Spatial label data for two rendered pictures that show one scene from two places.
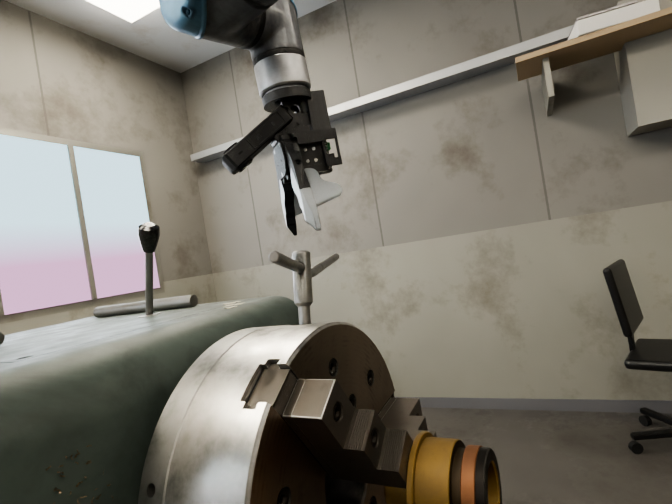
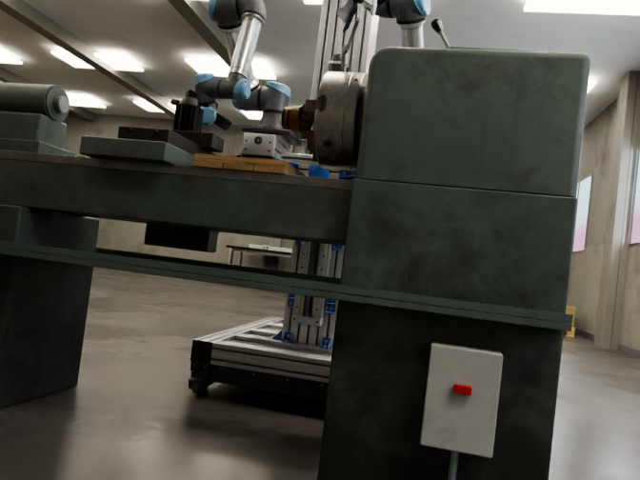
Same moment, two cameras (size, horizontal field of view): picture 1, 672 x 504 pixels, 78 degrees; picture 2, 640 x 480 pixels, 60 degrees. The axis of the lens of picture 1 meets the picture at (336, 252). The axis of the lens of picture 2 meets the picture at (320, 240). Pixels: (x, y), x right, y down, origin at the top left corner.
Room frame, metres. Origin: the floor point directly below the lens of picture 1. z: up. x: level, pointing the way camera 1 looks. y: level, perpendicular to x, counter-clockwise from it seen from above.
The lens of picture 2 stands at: (2.19, -0.45, 0.62)
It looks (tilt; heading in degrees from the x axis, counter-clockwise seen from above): 2 degrees up; 164
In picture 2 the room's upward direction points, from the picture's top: 7 degrees clockwise
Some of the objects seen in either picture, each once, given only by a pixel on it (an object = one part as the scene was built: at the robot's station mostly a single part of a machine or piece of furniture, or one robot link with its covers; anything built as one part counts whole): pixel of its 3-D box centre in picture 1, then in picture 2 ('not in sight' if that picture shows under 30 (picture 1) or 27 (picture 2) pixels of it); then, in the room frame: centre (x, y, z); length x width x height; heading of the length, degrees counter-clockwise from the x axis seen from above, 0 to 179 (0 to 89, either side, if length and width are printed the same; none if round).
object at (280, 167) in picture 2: not in sight; (257, 173); (0.33, -0.16, 0.89); 0.36 x 0.30 x 0.04; 151
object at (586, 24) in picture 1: (607, 29); not in sight; (2.26, -1.67, 2.29); 0.40 x 0.38 x 0.10; 64
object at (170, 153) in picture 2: not in sight; (163, 164); (0.12, -0.48, 0.90); 0.53 x 0.30 x 0.06; 151
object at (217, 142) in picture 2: not in sight; (191, 141); (0.11, -0.39, 1.00); 0.20 x 0.10 x 0.05; 61
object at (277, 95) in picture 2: not in sight; (275, 98); (-0.30, -0.03, 1.33); 0.13 x 0.12 x 0.14; 58
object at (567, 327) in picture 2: not in sight; (220, 274); (0.29, -0.24, 0.53); 2.10 x 0.60 x 0.02; 61
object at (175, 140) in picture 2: not in sight; (174, 150); (0.16, -0.44, 0.95); 0.43 x 0.18 x 0.04; 151
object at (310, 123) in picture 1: (300, 137); not in sight; (0.60, 0.02, 1.48); 0.09 x 0.08 x 0.12; 107
